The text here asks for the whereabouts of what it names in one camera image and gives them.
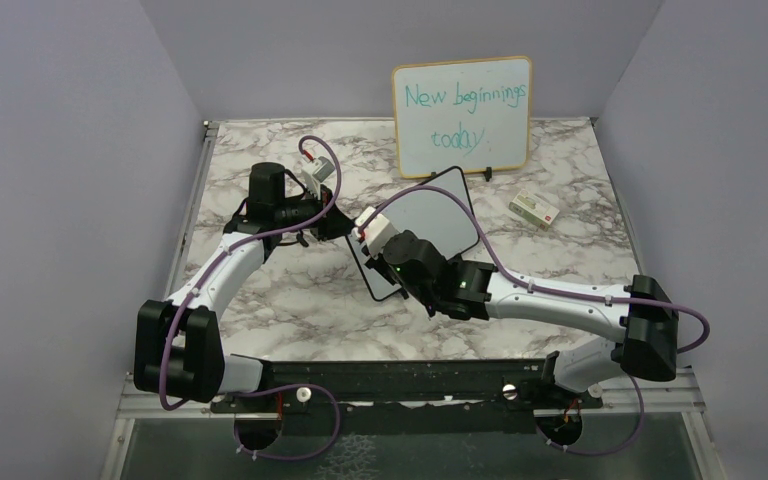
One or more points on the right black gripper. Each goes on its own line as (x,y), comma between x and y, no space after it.
(378,264)

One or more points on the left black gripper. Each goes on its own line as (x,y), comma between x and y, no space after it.
(333,225)

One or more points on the black framed whiteboard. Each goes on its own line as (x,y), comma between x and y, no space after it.
(431,216)

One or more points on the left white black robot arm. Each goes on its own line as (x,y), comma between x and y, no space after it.
(178,350)

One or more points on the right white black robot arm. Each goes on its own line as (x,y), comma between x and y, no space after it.
(635,332)

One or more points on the yellow framed whiteboard with writing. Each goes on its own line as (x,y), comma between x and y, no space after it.
(473,114)

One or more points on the white green eraser box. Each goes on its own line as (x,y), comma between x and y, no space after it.
(533,209)

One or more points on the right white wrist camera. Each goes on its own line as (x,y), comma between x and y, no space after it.
(372,232)

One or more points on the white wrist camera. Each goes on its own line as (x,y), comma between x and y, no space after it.
(315,174)
(372,232)

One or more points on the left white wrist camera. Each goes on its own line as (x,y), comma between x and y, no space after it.
(315,174)

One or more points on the black aluminium base frame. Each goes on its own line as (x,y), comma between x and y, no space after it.
(419,420)

